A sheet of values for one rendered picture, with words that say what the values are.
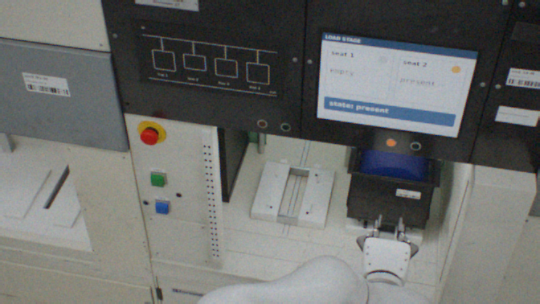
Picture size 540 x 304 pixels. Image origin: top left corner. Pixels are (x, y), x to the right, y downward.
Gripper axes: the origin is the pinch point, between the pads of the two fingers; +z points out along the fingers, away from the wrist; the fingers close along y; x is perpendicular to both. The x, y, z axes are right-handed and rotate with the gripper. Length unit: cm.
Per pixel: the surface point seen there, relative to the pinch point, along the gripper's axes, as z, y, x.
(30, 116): 2, -83, 17
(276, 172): 37, -33, -28
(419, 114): 1.7, 1.8, 32.8
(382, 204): 21.7, -1.7, -17.2
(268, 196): 28, -34, -28
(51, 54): 2, -74, 36
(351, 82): 1.8, -12.0, 38.5
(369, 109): 1.8, -8.0, 32.2
